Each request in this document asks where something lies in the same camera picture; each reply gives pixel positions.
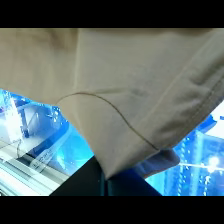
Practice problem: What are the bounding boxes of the beige T-shirt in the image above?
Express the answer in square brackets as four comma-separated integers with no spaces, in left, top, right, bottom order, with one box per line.
[0,27,224,180]

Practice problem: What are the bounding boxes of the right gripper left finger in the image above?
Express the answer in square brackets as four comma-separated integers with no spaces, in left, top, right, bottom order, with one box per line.
[49,155,108,197]

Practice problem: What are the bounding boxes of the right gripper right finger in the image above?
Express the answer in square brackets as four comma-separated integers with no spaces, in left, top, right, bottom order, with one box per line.
[105,167,163,197]

